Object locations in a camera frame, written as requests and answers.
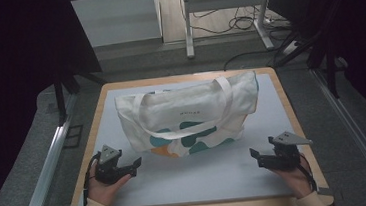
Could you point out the person's right hand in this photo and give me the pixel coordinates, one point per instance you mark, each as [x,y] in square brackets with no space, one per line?
[294,180]

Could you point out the white canvas tote bag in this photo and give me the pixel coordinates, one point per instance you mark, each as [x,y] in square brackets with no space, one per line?
[188,109]

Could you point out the black metal stand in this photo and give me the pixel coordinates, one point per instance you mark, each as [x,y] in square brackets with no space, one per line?
[320,54]
[64,88]

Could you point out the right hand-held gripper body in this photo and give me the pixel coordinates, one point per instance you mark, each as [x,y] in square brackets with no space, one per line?
[284,154]

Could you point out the black floor bracket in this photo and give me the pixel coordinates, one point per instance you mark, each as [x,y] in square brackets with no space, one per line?
[73,136]

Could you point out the aluminium floor rail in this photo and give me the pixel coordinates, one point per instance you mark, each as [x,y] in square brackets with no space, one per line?
[45,175]
[357,134]

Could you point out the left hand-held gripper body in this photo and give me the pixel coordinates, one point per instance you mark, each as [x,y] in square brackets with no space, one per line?
[107,164]

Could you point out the dark curtain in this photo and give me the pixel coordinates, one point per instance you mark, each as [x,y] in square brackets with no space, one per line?
[11,81]
[358,27]

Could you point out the white metal desk frame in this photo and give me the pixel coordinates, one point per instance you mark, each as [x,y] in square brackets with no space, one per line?
[224,1]

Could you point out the pale grey table mat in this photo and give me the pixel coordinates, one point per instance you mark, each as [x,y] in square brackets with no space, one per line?
[194,179]

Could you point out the person's left hand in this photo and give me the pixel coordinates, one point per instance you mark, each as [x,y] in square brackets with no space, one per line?
[103,190]

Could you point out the white power strip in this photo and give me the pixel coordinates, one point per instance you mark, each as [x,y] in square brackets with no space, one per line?
[290,48]

